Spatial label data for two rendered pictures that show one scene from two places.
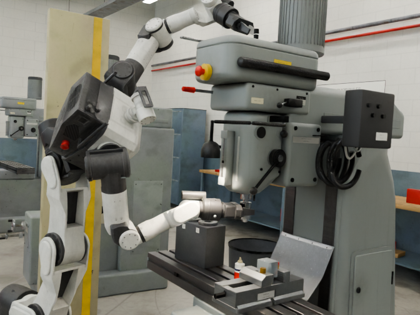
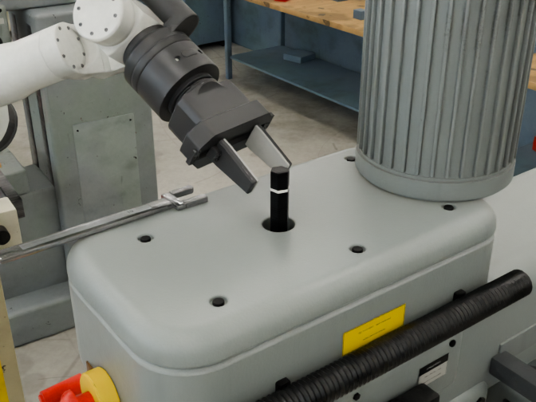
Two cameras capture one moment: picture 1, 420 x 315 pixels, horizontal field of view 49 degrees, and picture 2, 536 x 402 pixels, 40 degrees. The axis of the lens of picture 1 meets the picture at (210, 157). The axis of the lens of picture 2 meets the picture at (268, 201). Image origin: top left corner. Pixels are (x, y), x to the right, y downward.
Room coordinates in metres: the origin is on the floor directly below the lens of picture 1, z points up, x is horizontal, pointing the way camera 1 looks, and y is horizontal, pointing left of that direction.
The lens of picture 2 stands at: (1.11, -0.13, 2.29)
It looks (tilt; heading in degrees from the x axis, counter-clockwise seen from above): 27 degrees down; 359
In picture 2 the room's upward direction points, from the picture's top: straight up
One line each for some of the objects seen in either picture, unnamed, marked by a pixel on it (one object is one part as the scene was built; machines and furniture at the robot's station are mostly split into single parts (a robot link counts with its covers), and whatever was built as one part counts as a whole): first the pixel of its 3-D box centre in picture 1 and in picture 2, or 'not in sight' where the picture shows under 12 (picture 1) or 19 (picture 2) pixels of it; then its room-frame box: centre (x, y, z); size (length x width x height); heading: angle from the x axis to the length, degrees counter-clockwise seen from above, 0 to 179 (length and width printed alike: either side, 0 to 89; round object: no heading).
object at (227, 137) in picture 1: (226, 157); not in sight; (1.77, -0.06, 1.45); 0.04 x 0.04 x 0.21; 35
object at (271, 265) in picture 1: (267, 267); not in sight; (1.71, -0.24, 1.04); 0.06 x 0.05 x 0.06; 37
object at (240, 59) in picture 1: (285, 69); (386, 350); (1.73, -0.27, 1.79); 0.45 x 0.04 x 0.04; 125
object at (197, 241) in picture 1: (199, 240); not in sight; (2.14, 0.03, 1.03); 0.22 x 0.12 x 0.20; 42
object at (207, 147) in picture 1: (210, 149); not in sight; (1.70, 0.00, 1.48); 0.07 x 0.07 x 0.06
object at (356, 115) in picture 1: (369, 119); not in sight; (1.73, -0.59, 1.62); 0.20 x 0.09 x 0.21; 125
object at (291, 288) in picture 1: (260, 284); not in sight; (1.69, -0.22, 0.98); 0.35 x 0.15 x 0.11; 127
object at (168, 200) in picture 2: (207, 42); (106, 222); (1.83, 0.04, 1.89); 0.24 x 0.04 x 0.01; 126
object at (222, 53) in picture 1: (257, 67); (288, 278); (1.84, -0.17, 1.81); 0.47 x 0.26 x 0.16; 125
